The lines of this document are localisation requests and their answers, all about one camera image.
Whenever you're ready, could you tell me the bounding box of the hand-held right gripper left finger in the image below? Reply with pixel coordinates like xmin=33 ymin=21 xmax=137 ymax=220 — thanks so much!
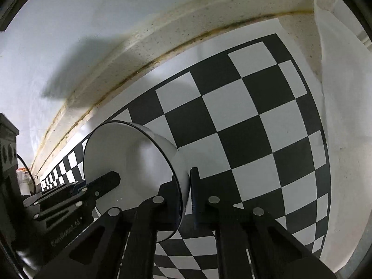
xmin=33 ymin=180 xmax=183 ymax=279

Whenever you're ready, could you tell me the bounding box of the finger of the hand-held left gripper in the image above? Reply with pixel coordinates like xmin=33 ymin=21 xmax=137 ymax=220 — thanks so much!
xmin=74 ymin=171 xmax=121 ymax=207
xmin=23 ymin=184 xmax=76 ymax=213

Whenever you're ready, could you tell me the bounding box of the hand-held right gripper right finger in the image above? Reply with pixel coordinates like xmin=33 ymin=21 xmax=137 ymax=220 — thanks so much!
xmin=189 ymin=167 xmax=338 ymax=279

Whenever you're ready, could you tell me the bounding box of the white bowl with dark rim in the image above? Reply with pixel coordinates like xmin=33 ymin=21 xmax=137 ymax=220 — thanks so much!
xmin=83 ymin=120 xmax=191 ymax=243

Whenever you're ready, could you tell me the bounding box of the black white checkered mat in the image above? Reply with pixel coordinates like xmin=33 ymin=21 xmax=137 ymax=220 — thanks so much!
xmin=39 ymin=33 xmax=332 ymax=279

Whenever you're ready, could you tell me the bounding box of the crumpled white paper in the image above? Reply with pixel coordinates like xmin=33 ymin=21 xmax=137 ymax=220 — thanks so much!
xmin=313 ymin=0 xmax=371 ymax=140

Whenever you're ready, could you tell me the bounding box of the black cable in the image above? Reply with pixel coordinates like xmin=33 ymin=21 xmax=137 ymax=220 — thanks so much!
xmin=16 ymin=153 xmax=34 ymax=194

